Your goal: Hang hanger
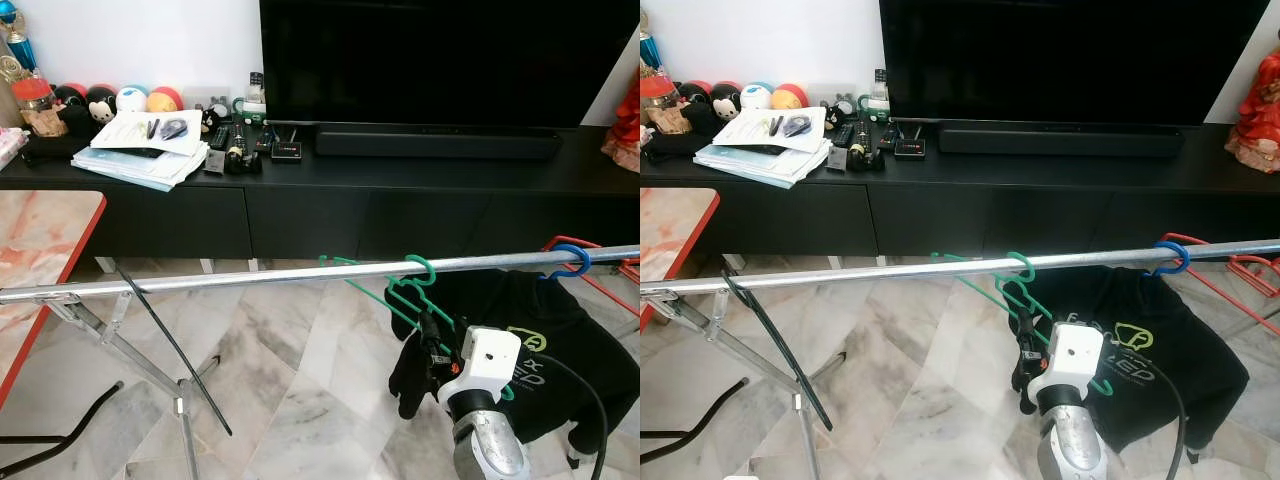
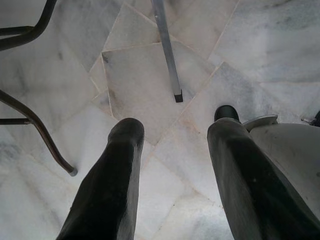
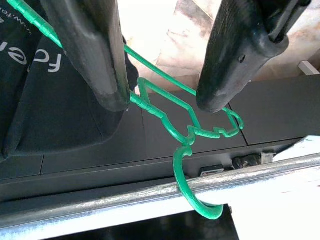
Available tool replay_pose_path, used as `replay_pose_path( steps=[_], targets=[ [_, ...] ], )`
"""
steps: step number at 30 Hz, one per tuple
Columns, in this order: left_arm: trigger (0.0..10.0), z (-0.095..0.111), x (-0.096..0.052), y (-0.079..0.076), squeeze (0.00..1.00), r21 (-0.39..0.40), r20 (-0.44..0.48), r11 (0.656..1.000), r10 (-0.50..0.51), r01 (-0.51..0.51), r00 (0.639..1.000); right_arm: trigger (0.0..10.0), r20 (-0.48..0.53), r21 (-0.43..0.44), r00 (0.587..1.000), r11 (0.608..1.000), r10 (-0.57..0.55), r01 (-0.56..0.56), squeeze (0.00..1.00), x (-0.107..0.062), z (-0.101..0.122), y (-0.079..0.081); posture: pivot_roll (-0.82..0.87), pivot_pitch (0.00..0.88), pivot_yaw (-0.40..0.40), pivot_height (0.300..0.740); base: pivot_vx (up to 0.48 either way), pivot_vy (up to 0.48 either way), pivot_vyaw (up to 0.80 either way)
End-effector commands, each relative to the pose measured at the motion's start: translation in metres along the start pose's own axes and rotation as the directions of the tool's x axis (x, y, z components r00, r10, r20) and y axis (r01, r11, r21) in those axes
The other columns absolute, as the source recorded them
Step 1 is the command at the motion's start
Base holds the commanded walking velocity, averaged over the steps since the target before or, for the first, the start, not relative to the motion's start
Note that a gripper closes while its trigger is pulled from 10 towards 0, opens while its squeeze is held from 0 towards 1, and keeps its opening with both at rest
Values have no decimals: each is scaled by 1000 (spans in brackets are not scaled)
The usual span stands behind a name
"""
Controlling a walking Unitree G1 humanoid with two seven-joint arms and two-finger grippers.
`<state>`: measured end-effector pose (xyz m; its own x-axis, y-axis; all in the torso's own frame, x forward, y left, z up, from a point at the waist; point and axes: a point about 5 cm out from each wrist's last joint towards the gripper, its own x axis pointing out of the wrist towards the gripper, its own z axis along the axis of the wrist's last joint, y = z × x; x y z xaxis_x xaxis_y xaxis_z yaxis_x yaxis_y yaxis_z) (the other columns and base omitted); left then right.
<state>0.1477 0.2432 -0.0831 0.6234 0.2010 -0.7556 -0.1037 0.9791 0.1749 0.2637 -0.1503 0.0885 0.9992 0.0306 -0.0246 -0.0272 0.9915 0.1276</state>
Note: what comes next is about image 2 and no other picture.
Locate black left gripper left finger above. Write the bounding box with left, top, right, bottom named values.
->
left=56, top=117, right=146, bottom=240

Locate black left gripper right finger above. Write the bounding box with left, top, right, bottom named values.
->
left=206, top=117, right=320, bottom=240

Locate black robot left foot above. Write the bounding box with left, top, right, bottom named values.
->
left=214, top=104, right=242, bottom=125

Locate marble pattern folding table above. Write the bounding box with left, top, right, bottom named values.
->
left=0, top=0, right=78, bottom=178

